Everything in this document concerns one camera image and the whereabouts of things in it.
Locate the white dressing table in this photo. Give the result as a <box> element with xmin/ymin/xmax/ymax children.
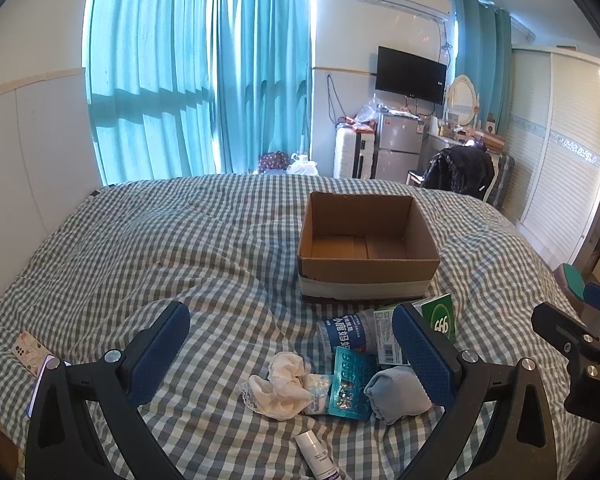
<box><xmin>417</xmin><ymin>130</ymin><xmax>506</xmax><ymax>171</ymax></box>

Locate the floral phone case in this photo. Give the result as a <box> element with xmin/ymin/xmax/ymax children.
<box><xmin>12</xmin><ymin>332</ymin><xmax>52</xmax><ymax>376</ymax></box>

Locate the crushed plastic water bottle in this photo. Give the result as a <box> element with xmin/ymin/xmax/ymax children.
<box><xmin>317</xmin><ymin>309</ymin><xmax>377</xmax><ymax>354</ymax></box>

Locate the oval vanity mirror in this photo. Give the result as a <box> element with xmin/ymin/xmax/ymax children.
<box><xmin>445</xmin><ymin>75</ymin><xmax>480</xmax><ymax>127</ymax></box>

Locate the silver refrigerator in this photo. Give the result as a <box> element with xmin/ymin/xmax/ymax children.
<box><xmin>374</xmin><ymin>114</ymin><xmax>424</xmax><ymax>183</ymax></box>

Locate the teal pill blister pack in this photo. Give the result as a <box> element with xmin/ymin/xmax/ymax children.
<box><xmin>327</xmin><ymin>347</ymin><xmax>378</xmax><ymax>422</ymax></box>

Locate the teal curtain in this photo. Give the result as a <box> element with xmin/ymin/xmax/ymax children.
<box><xmin>211</xmin><ymin>0</ymin><xmax>312</xmax><ymax>174</ymax></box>
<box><xmin>453</xmin><ymin>0</ymin><xmax>513</xmax><ymax>134</ymax></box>
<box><xmin>83</xmin><ymin>0</ymin><xmax>216</xmax><ymax>184</ymax></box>

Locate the black wall television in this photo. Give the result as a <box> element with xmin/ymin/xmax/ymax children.
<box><xmin>375</xmin><ymin>47</ymin><xmax>446</xmax><ymax>105</ymax></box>

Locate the black jacket on chair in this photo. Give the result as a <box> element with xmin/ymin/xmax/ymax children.
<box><xmin>422</xmin><ymin>145</ymin><xmax>494</xmax><ymax>200</ymax></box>

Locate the dark red patterned bag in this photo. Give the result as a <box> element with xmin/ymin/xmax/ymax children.
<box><xmin>258</xmin><ymin>151</ymin><xmax>290</xmax><ymax>174</ymax></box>

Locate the white cloth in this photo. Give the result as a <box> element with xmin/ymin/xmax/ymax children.
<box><xmin>240</xmin><ymin>351</ymin><xmax>313</xmax><ymax>422</ymax></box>

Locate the white louvered wardrobe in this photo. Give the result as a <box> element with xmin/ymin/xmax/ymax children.
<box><xmin>503</xmin><ymin>47</ymin><xmax>600</xmax><ymax>269</ymax></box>

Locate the green topped stool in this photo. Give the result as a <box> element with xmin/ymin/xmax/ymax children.
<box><xmin>553</xmin><ymin>263</ymin><xmax>585</xmax><ymax>302</ymax></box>

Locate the middle teal curtain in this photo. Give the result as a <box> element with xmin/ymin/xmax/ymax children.
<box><xmin>211</xmin><ymin>0</ymin><xmax>312</xmax><ymax>174</ymax></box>

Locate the open cardboard box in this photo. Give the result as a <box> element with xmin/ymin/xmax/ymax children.
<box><xmin>297</xmin><ymin>192</ymin><xmax>440</xmax><ymax>301</ymax></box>

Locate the light blue sock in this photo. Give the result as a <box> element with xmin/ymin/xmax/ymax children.
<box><xmin>363</xmin><ymin>365</ymin><xmax>432</xmax><ymax>426</ymax></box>

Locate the left teal curtain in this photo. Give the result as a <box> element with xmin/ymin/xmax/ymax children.
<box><xmin>83</xmin><ymin>0</ymin><xmax>216</xmax><ymax>184</ymax></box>

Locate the green 666 medicine box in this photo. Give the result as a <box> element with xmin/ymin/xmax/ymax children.
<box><xmin>374</xmin><ymin>294</ymin><xmax>455</xmax><ymax>366</ymax></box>

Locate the checkered bed quilt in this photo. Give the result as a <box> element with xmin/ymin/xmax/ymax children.
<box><xmin>0</xmin><ymin>176</ymin><xmax>592</xmax><ymax>479</ymax></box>

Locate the right teal curtain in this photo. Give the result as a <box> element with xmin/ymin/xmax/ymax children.
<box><xmin>453</xmin><ymin>0</ymin><xmax>513</xmax><ymax>134</ymax></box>

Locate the white suitcase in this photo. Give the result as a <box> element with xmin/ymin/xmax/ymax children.
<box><xmin>334</xmin><ymin>126</ymin><xmax>375</xmax><ymax>179</ymax></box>

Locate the large clear water jug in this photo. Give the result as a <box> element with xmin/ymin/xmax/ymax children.
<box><xmin>286</xmin><ymin>153</ymin><xmax>320</xmax><ymax>177</ymax></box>

